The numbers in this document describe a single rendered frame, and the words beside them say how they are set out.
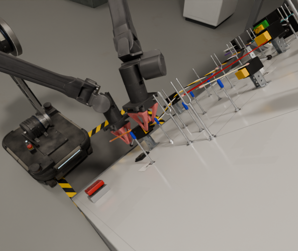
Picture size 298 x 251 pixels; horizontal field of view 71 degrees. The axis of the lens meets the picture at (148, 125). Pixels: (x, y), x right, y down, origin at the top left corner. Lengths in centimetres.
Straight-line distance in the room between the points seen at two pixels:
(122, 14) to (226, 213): 59
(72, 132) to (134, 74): 141
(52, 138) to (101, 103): 128
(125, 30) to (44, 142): 145
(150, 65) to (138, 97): 10
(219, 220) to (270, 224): 5
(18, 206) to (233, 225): 191
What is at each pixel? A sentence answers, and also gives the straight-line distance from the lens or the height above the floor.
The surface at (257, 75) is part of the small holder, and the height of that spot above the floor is 134.
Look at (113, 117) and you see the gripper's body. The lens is 75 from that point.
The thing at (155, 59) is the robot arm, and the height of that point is 136.
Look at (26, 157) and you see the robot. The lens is 193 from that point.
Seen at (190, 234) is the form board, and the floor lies 143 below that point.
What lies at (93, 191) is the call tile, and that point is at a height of 113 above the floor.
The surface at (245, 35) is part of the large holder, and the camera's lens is 116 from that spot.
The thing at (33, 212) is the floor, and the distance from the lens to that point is 196.
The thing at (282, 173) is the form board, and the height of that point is 147.
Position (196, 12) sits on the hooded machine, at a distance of 411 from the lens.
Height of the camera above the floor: 166
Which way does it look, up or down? 50 degrees down
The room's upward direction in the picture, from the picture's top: straight up
